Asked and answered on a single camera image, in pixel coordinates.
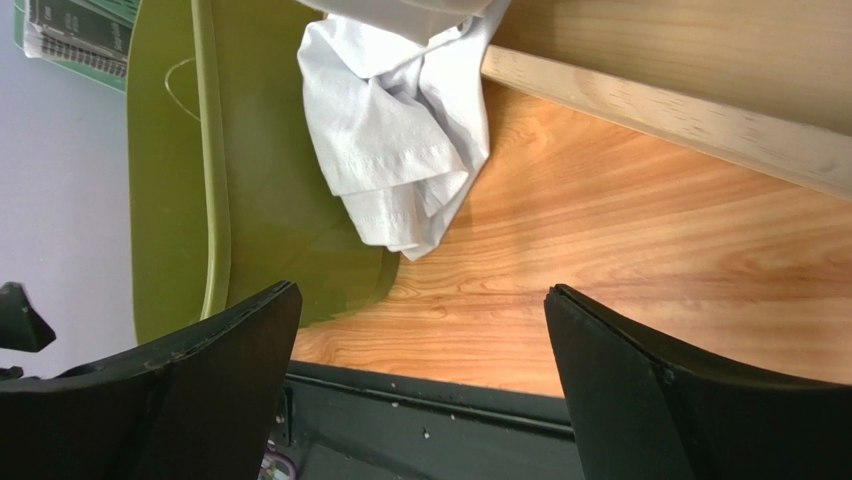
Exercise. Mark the olive green plastic basket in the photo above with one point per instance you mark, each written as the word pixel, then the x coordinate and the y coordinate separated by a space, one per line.
pixel 226 194

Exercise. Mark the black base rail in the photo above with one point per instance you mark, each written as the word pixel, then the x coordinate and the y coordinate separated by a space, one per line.
pixel 339 423

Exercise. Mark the white tank top navy trim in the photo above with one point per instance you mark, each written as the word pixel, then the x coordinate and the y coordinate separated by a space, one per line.
pixel 394 103

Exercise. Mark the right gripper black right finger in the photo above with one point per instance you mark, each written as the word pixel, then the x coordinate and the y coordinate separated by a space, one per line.
pixel 646 405

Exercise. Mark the wooden clothes rack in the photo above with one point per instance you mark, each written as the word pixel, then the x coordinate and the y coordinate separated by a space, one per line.
pixel 762 84

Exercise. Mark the mint green file organizer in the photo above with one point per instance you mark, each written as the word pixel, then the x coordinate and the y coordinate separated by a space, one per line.
pixel 126 9

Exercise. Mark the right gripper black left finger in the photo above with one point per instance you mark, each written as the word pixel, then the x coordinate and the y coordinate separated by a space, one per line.
pixel 198 403

